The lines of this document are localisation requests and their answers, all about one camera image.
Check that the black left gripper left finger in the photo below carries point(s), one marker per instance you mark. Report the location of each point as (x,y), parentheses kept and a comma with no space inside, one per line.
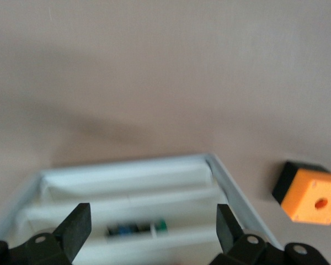
(71,234)

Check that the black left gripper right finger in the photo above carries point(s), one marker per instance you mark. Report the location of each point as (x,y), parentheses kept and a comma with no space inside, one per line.
(229,234)

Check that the white plastic drawer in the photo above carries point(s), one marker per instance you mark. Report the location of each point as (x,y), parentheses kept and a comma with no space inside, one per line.
(127,182)

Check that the green push button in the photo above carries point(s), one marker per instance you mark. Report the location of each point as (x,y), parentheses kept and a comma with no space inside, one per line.
(160,225)

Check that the orange box with hole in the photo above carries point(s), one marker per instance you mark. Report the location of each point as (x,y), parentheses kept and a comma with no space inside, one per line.
(309,198)

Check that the brown table mat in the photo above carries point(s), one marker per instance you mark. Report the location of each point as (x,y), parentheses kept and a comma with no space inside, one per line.
(165,69)

